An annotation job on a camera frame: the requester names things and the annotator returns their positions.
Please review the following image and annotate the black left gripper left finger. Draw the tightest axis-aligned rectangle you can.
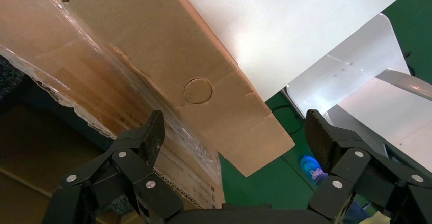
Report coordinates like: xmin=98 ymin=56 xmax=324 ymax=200
xmin=42 ymin=110 xmax=185 ymax=224

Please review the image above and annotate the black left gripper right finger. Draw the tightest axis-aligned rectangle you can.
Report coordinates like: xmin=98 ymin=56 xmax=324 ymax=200
xmin=305 ymin=109 xmax=432 ymax=224

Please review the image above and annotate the large cardboard box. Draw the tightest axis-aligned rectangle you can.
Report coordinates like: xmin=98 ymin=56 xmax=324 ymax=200
xmin=0 ymin=0 xmax=296 ymax=224

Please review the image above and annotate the small blue purple object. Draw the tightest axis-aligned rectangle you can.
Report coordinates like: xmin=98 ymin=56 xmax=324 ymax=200
xmin=299 ymin=154 xmax=329 ymax=185

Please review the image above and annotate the black foam pad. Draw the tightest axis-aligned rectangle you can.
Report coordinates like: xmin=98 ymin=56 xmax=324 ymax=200
xmin=0 ymin=55 xmax=30 ymax=115

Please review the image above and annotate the thin black floor cable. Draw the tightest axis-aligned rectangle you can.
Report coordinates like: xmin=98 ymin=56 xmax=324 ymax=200
xmin=269 ymin=105 xmax=304 ymax=136

